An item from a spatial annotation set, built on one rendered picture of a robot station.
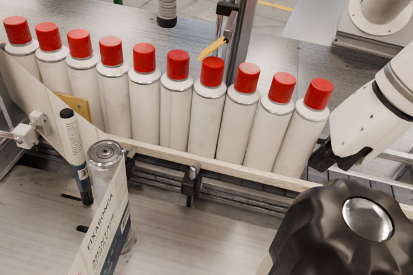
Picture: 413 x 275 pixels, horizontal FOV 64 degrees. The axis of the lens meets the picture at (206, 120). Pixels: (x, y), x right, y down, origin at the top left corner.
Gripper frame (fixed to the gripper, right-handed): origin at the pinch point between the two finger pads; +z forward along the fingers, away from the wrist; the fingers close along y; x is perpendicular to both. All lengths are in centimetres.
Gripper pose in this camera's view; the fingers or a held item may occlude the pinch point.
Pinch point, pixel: (321, 159)
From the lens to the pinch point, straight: 58.3
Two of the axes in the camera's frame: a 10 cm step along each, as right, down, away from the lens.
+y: -2.2, 6.4, -7.4
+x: 8.8, 4.6, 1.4
